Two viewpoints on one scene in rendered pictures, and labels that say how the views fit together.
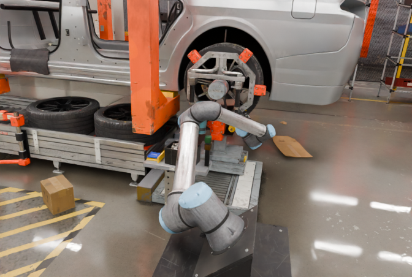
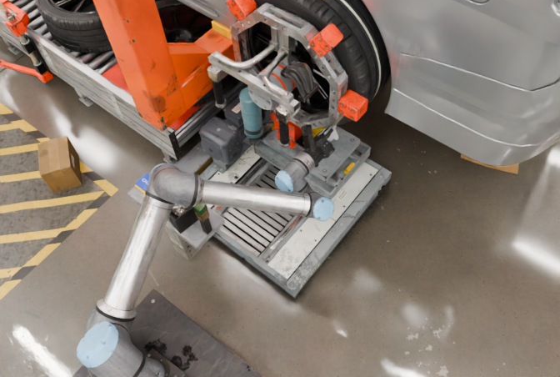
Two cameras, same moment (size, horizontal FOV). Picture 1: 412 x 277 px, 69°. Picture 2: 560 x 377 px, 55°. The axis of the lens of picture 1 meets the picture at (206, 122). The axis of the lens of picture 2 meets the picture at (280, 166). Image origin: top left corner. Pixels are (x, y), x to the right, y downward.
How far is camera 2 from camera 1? 1.67 m
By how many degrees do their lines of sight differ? 43
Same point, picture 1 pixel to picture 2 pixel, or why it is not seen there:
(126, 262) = not seen: hidden behind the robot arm
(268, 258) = not seen: outside the picture
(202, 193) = (93, 357)
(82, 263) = (57, 287)
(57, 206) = (55, 185)
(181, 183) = (112, 298)
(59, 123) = (74, 34)
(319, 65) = (485, 101)
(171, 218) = not seen: hidden behind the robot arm
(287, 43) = (423, 33)
